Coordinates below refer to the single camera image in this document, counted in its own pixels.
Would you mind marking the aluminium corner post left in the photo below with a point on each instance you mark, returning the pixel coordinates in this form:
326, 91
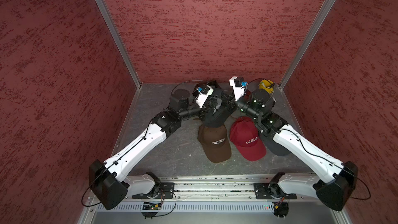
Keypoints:
118, 41

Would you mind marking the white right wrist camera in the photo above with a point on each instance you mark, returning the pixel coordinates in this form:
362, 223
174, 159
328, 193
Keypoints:
239, 86

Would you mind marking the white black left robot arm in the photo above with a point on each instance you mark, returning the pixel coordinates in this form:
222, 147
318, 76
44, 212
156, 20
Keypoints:
106, 179

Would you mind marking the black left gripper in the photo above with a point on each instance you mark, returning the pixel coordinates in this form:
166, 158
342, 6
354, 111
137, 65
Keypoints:
211, 103

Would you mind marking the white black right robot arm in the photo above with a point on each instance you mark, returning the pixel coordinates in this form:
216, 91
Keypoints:
334, 181

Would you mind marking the dark grey baseball cap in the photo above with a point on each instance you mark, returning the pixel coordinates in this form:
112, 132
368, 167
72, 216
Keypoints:
274, 147

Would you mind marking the aluminium corner post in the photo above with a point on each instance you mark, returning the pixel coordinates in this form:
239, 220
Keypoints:
313, 30
118, 41

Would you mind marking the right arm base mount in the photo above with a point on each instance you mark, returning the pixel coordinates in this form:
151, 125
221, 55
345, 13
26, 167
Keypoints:
267, 191

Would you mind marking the yellow plastic bucket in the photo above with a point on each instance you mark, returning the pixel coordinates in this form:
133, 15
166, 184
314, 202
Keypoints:
267, 85

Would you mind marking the aluminium corner post right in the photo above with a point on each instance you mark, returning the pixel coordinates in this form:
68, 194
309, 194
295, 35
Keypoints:
313, 30

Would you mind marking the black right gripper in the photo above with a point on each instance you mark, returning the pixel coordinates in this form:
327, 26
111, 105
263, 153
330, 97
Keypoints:
231, 100

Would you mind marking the red baseball cap front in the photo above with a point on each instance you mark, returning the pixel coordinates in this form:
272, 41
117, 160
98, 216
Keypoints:
245, 136

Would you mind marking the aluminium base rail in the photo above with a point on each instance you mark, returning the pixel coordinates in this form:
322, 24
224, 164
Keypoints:
207, 188

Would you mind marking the black baseball cap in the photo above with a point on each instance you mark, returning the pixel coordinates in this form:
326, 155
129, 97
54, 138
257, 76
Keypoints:
215, 121

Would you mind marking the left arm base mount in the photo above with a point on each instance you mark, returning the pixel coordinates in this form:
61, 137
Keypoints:
160, 191

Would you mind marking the brown baseball cap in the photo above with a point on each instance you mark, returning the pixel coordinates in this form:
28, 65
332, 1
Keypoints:
214, 84
215, 143

